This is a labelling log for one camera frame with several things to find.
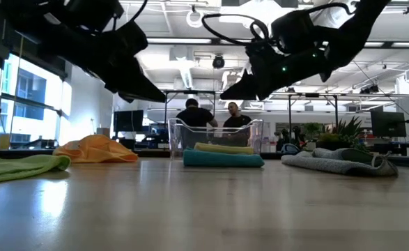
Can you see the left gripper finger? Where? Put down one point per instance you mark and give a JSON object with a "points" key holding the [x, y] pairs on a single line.
{"points": [[138, 87]]}

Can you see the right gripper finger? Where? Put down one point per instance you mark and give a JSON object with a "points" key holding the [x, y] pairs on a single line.
{"points": [[244, 90]]}

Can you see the yellow microfiber towel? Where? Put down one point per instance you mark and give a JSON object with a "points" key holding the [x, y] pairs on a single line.
{"points": [[225, 148]]}

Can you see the teal microfiber towel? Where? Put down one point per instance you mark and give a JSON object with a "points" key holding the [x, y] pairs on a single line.
{"points": [[221, 160]]}

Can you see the grey microfiber towel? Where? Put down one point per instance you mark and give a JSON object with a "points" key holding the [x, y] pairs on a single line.
{"points": [[329, 164]]}

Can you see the black background robot arm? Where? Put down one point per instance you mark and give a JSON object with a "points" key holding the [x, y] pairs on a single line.
{"points": [[296, 134]]}

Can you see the orange microfiber towel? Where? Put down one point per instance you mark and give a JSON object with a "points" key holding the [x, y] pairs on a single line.
{"points": [[96, 150]]}

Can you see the green microfiber towel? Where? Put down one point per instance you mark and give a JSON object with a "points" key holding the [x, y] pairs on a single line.
{"points": [[16, 169]]}

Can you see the person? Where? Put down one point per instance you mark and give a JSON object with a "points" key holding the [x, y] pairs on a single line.
{"points": [[194, 116], [236, 118]]}

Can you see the black computer monitor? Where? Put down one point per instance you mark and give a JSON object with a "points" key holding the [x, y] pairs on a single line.
{"points": [[128, 121], [388, 123]]}

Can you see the black ceiling spotlight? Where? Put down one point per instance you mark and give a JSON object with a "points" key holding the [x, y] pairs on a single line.
{"points": [[218, 62]]}

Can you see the small beige box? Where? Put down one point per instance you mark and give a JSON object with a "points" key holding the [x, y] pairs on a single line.
{"points": [[104, 132]]}

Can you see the clear plastic bin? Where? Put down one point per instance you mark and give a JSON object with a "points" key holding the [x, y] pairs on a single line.
{"points": [[176, 136]]}

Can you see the blue white rounded object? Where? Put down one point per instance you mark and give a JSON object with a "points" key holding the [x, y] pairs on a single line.
{"points": [[289, 149]]}

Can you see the small potted green plant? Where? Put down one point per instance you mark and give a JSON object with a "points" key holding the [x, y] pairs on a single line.
{"points": [[343, 134]]}

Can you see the yellow container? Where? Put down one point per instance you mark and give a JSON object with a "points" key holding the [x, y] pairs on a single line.
{"points": [[5, 142]]}

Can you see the black background gantry frame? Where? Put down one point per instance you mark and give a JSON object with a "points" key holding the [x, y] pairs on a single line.
{"points": [[336, 111], [166, 104]]}

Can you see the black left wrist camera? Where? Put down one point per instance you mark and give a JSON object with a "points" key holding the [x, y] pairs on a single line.
{"points": [[92, 12]]}

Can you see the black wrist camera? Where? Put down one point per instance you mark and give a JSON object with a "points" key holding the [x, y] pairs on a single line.
{"points": [[92, 12], [293, 31]]}

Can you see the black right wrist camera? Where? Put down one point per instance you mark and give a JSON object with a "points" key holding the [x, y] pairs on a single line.
{"points": [[293, 31]]}

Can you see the black aluminium rail frame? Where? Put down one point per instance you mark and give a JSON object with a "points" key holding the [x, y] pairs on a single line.
{"points": [[23, 152]]}

